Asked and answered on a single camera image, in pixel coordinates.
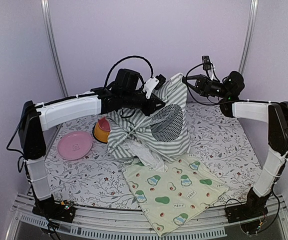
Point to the striped fabric pet tent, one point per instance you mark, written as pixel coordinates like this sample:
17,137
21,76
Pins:
157,139

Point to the floral table cloth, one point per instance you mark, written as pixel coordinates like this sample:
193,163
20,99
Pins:
96,180

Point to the yellow double pet feeder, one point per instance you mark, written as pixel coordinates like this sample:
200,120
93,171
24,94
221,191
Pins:
99,135

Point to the avocado print cushion mat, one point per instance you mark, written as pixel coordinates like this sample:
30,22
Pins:
170,199

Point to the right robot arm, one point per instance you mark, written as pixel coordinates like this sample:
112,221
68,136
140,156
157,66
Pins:
274,114

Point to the right aluminium frame post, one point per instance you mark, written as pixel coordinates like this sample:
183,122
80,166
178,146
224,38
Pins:
249,34

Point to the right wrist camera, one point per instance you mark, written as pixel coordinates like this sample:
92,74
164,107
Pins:
208,67

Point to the pink round plate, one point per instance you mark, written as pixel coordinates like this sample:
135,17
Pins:
75,145

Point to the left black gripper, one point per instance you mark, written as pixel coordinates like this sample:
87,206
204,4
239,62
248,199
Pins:
155,100

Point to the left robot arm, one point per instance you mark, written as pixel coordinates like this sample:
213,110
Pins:
38,118

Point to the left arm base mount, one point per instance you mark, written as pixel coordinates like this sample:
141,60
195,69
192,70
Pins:
50,209

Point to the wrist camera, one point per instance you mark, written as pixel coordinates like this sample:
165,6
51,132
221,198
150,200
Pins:
208,67
153,83

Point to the left aluminium frame post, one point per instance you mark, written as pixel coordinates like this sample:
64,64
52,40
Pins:
52,44

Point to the aluminium frame post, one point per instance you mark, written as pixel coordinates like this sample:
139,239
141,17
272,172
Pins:
249,34
52,44

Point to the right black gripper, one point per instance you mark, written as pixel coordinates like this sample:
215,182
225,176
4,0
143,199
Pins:
203,85

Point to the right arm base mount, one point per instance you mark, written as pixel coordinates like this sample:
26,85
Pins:
254,218

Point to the pink bowl in feeder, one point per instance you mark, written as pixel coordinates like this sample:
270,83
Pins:
104,124

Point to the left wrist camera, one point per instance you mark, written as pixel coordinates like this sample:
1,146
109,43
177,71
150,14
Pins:
153,83

